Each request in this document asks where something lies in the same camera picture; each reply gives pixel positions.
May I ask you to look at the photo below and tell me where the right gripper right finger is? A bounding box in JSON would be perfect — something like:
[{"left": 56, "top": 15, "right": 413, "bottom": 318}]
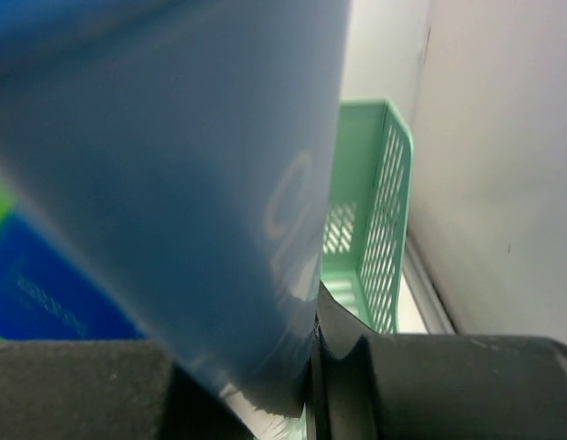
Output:
[{"left": 310, "top": 289, "right": 567, "bottom": 439}]

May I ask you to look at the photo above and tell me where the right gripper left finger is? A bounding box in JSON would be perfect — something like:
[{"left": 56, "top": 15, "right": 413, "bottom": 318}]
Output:
[{"left": 0, "top": 341, "right": 252, "bottom": 439}]

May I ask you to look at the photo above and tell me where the blue plastic folder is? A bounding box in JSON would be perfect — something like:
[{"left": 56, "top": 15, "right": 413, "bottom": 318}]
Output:
[{"left": 0, "top": 214, "right": 144, "bottom": 340}]

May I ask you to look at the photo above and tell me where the light blue notebook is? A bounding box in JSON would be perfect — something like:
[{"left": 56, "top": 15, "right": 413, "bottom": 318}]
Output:
[{"left": 0, "top": 1, "right": 350, "bottom": 418}]

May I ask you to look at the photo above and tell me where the green file rack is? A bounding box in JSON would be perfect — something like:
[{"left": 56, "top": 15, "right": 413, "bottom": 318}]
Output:
[{"left": 321, "top": 100, "right": 414, "bottom": 334}]

